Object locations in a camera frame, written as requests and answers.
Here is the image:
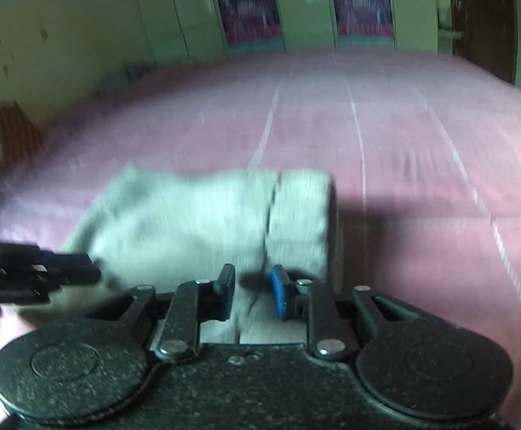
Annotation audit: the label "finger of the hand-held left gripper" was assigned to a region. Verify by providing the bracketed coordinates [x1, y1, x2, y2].
[45, 269, 103, 288]
[41, 251, 94, 270]

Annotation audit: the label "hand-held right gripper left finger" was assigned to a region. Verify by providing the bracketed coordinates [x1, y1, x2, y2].
[85, 263, 237, 363]

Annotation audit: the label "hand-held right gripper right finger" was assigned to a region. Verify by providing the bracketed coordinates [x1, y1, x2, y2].
[271, 264, 423, 361]

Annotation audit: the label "grey-green pants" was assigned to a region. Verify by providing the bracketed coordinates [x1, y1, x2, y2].
[62, 165, 342, 345]

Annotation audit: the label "teal and orange patterned quilt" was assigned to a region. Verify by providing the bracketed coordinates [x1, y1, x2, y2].
[0, 102, 45, 189]

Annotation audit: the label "pink checked bed sheet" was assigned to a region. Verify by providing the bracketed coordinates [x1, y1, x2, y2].
[0, 48, 521, 426]

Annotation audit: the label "green wardrobe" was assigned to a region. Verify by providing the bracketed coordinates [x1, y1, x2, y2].
[130, 0, 449, 60]

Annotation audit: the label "brown wooden door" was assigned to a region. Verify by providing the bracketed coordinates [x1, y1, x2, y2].
[447, 0, 518, 86]

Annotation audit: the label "wall poster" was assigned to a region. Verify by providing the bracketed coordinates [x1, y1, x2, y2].
[327, 0, 396, 51]
[209, 0, 285, 54]

